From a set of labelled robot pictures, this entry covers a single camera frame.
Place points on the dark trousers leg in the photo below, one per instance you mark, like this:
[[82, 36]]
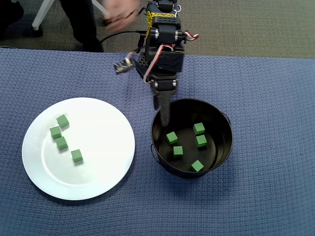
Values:
[[9, 14], [81, 24]]

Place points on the white chair base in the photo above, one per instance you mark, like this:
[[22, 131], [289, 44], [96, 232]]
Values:
[[43, 13]]

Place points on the white round plate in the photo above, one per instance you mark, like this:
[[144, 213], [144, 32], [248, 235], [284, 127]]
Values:
[[98, 159]]

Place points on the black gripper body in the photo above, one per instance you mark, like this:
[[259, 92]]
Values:
[[164, 84]]

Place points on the black camera circuit board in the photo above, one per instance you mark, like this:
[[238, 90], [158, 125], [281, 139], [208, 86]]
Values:
[[123, 66]]

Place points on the blue woven tablecloth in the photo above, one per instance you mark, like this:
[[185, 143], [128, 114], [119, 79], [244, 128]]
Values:
[[246, 196]]

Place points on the black metal bucket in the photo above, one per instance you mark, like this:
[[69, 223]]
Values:
[[211, 118]]

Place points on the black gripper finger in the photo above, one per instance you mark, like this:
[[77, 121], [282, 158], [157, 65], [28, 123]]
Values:
[[165, 110], [155, 102]]

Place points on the green cube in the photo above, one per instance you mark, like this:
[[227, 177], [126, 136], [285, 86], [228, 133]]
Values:
[[201, 140], [171, 138], [197, 166], [62, 121], [55, 132], [198, 128], [177, 151], [76, 155], [61, 143]]

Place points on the black chair caster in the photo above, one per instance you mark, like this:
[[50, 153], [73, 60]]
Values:
[[38, 32]]

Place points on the bare person hand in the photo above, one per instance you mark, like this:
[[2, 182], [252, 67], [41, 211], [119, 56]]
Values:
[[120, 12]]

